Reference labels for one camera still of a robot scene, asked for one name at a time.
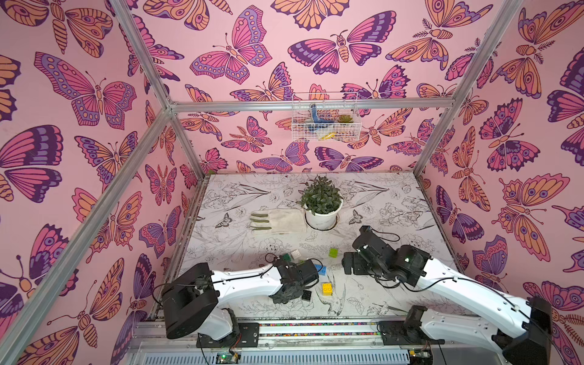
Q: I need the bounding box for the blue toy in basket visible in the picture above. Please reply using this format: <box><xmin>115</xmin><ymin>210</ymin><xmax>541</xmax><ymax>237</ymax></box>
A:
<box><xmin>309</xmin><ymin>104</ymin><xmax>335</xmax><ymax>132</ymax></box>

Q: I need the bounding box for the black lego brick right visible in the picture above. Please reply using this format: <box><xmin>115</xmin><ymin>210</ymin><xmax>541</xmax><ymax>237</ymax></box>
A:
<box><xmin>301</xmin><ymin>290</ymin><xmax>312</xmax><ymax>302</ymax></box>

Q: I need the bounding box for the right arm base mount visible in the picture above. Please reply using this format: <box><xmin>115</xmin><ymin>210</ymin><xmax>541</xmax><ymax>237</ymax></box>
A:
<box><xmin>377</xmin><ymin>321</ymin><xmax>445</xmax><ymax>347</ymax></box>

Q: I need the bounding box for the potted green plant white pot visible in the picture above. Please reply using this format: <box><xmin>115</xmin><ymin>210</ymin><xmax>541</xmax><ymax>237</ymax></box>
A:
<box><xmin>299</xmin><ymin>176</ymin><xmax>344</xmax><ymax>231</ymax></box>

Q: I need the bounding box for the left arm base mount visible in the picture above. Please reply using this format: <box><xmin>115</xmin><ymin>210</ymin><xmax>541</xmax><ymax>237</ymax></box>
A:
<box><xmin>196</xmin><ymin>322</ymin><xmax>260</xmax><ymax>349</ymax></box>

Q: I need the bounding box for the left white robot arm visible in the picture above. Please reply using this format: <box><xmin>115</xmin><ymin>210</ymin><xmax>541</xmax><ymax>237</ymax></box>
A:
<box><xmin>161</xmin><ymin>257</ymin><xmax>319</xmax><ymax>342</ymax></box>

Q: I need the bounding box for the white wire basket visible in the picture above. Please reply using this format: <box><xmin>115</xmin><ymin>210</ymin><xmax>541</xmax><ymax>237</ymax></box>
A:
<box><xmin>290</xmin><ymin>97</ymin><xmax>362</xmax><ymax>144</ymax></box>

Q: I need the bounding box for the beige gardening glove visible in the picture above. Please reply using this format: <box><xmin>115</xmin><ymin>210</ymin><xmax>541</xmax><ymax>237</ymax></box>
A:
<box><xmin>249</xmin><ymin>209</ymin><xmax>307</xmax><ymax>234</ymax></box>

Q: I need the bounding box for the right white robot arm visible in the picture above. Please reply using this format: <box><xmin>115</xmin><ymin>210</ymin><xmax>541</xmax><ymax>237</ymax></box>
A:
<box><xmin>342</xmin><ymin>226</ymin><xmax>552</xmax><ymax>364</ymax></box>

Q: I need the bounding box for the lime lego brick right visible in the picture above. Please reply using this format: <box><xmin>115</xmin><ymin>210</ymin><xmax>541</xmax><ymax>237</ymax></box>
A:
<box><xmin>328</xmin><ymin>248</ymin><xmax>339</xmax><ymax>259</ymax></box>

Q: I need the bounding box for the yellow lego brick lower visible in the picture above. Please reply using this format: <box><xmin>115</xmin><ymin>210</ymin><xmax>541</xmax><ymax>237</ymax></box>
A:
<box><xmin>322</xmin><ymin>282</ymin><xmax>334</xmax><ymax>297</ymax></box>

